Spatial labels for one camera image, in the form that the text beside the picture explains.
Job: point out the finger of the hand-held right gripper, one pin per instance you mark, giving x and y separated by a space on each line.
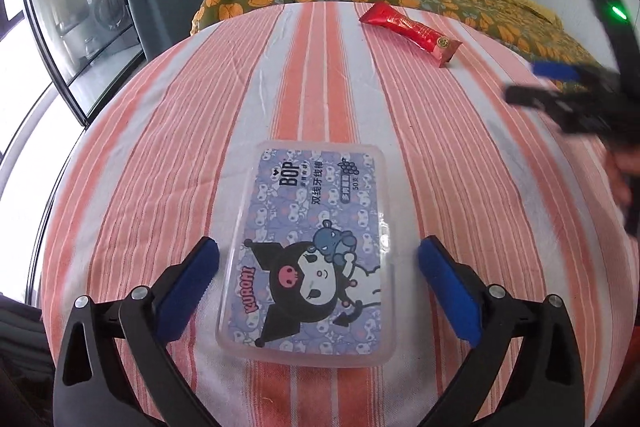
555 71
535 97

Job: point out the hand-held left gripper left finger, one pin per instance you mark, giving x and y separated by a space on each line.
190 287

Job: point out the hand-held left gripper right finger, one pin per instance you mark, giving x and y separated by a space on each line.
447 292

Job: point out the purple cartoon plastic box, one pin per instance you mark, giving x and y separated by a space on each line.
310 232

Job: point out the red long sachet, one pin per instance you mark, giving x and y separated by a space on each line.
410 29

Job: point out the person's right hand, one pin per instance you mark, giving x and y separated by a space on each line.
617 177

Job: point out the striped pink tablecloth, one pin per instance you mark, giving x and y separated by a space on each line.
175 157

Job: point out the person's dark clothing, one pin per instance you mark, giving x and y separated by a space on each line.
20 347

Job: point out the glass sliding door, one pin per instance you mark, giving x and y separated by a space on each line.
65 32

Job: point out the floral green duvet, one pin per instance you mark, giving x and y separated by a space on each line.
225 2

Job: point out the grey washing machine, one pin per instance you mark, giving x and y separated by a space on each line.
105 7

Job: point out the black framed window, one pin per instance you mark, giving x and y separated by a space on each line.
12 14

